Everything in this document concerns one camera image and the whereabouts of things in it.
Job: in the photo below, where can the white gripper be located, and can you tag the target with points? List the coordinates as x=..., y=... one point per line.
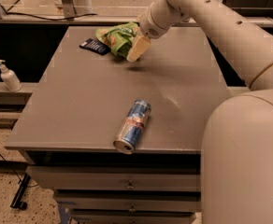
x=148, y=25

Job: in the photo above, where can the green rice chip bag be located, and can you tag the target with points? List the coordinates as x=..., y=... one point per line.
x=118, y=38

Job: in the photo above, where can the dark blue rxbar blueberry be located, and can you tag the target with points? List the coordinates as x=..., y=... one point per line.
x=95, y=46

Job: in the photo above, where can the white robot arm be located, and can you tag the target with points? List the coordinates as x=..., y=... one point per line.
x=237, y=145

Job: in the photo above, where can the blue silver energy drink can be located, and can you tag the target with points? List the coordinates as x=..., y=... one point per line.
x=132, y=127

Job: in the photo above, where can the grey metal drawer cabinet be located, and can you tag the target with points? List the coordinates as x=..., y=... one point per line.
x=67, y=129

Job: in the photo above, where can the white pump dispenser bottle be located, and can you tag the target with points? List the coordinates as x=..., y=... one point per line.
x=9, y=77

